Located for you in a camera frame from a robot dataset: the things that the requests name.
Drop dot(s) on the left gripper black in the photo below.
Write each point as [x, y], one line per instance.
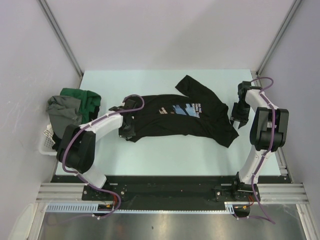
[127, 135]

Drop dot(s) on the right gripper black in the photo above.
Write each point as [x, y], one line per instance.
[235, 116]

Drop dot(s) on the black printed t shirt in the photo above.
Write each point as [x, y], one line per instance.
[196, 111]

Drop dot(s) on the white plastic laundry basket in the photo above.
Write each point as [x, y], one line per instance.
[49, 142]

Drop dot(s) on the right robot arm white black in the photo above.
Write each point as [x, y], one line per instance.
[268, 133]

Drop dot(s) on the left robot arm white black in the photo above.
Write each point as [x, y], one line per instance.
[77, 148]

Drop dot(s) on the green t shirt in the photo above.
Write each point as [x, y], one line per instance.
[90, 102]

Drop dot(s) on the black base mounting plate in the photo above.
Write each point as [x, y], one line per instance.
[171, 193]

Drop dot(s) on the grey t shirt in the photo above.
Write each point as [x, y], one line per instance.
[63, 111]

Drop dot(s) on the right aluminium frame rail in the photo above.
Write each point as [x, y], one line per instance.
[266, 84]

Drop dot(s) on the grey cable duct strip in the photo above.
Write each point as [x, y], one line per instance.
[96, 208]

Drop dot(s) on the left aluminium corner post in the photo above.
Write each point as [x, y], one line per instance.
[49, 15]

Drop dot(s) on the aluminium corner post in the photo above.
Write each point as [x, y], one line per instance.
[296, 4]
[49, 15]

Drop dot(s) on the right aluminium corner post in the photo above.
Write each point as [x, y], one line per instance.
[296, 4]

